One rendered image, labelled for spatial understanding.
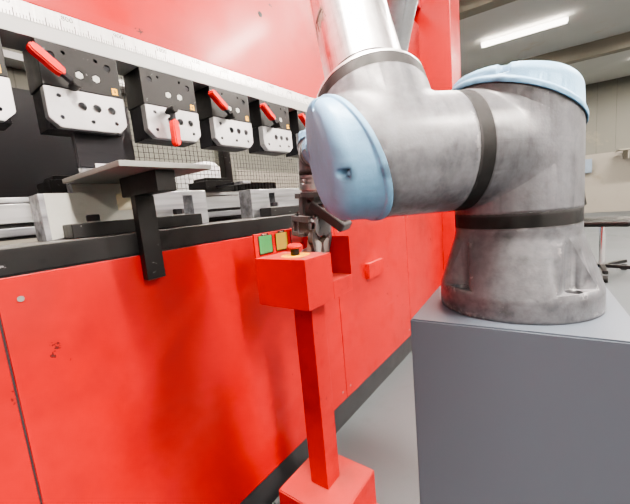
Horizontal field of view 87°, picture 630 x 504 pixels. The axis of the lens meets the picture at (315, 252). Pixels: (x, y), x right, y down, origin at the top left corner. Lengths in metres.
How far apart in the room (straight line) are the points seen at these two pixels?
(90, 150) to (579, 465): 0.96
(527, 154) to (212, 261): 0.72
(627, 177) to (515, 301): 12.03
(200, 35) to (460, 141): 0.95
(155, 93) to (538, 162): 0.87
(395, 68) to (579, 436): 0.35
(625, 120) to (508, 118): 12.11
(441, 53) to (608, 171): 9.91
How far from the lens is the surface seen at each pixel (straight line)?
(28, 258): 0.73
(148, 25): 1.07
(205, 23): 1.19
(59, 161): 1.45
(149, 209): 0.78
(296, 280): 0.77
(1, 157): 1.41
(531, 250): 0.36
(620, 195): 12.35
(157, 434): 0.91
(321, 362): 0.94
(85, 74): 0.94
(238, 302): 0.95
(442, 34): 2.80
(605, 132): 12.36
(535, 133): 0.36
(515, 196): 0.36
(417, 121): 0.31
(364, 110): 0.30
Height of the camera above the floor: 0.90
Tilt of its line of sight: 8 degrees down
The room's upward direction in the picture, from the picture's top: 5 degrees counter-clockwise
